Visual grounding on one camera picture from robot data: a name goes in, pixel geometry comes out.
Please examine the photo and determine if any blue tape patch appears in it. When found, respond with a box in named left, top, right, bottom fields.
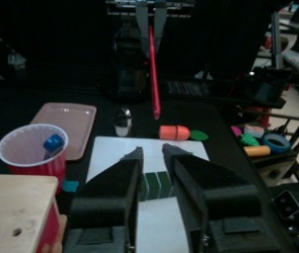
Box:
left=61, top=179, right=80, bottom=193

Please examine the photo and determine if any blue tape roll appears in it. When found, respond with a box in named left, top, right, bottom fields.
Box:
left=260, top=131, right=292, bottom=154

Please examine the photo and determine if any pink plastic tray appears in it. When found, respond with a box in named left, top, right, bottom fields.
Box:
left=29, top=102, right=99, bottom=162

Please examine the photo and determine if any black electronic device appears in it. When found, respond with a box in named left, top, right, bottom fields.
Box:
left=267, top=182, right=299, bottom=253

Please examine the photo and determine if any white cutting board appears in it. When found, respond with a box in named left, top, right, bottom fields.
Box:
left=84, top=135, right=211, bottom=253

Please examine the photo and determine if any green toy leaf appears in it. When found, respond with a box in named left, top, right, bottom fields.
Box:
left=188, top=129, right=211, bottom=142

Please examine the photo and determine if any orange toy cylinder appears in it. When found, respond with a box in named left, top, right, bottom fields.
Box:
left=243, top=144, right=271, bottom=158

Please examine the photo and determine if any pastel toy block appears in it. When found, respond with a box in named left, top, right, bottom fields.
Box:
left=243, top=123, right=266, bottom=139

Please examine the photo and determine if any blue plastic utensil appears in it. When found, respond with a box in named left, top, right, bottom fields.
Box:
left=43, top=133, right=65, bottom=153

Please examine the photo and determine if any pink toy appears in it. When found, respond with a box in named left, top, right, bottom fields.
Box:
left=230, top=125, right=244, bottom=138

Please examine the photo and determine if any red wooden drawer box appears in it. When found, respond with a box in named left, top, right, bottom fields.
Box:
left=0, top=173, right=64, bottom=253

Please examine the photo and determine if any green toy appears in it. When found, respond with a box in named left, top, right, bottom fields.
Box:
left=239, top=132, right=260, bottom=147

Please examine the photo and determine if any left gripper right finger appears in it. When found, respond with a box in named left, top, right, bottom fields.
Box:
left=160, top=142, right=286, bottom=253

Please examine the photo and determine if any black storage cart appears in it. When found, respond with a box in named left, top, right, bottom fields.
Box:
left=230, top=105, right=299, bottom=190

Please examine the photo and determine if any orange toy vegetable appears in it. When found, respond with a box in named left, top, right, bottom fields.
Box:
left=156, top=125, right=192, bottom=142

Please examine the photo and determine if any red plastic cup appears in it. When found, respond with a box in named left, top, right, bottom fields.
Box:
left=0, top=123, right=69, bottom=196

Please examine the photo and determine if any metal measuring cup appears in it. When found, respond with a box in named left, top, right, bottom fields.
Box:
left=112, top=106, right=135, bottom=138

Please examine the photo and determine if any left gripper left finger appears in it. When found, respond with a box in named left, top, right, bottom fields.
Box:
left=63, top=146, right=146, bottom=253

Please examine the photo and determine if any red toy knife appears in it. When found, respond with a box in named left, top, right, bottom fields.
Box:
left=148, top=24, right=162, bottom=121

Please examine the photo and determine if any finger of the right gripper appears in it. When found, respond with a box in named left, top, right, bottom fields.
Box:
left=135, top=6, right=151, bottom=57
left=152, top=6, right=168, bottom=54

